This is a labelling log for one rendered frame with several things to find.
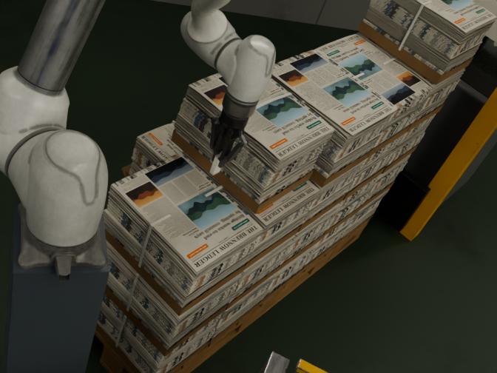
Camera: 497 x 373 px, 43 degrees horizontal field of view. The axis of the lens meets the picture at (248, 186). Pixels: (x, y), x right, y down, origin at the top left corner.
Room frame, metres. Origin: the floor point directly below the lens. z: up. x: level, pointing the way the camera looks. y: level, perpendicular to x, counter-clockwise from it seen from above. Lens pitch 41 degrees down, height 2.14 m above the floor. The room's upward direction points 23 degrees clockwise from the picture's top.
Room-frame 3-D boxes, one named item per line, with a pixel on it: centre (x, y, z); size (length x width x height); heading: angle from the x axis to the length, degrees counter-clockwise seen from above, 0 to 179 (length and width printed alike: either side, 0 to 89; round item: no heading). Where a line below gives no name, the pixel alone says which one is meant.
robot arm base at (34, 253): (0.86, 0.33, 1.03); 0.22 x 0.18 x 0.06; 30
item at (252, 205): (1.53, -0.04, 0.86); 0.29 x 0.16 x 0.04; 154
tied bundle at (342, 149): (1.82, -0.12, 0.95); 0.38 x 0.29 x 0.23; 63
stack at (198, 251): (1.69, -0.06, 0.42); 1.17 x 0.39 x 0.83; 153
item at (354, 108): (1.81, -0.13, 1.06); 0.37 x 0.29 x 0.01; 63
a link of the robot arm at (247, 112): (1.37, 0.11, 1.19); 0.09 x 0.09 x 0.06
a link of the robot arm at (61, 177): (0.89, 0.35, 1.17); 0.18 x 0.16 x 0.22; 60
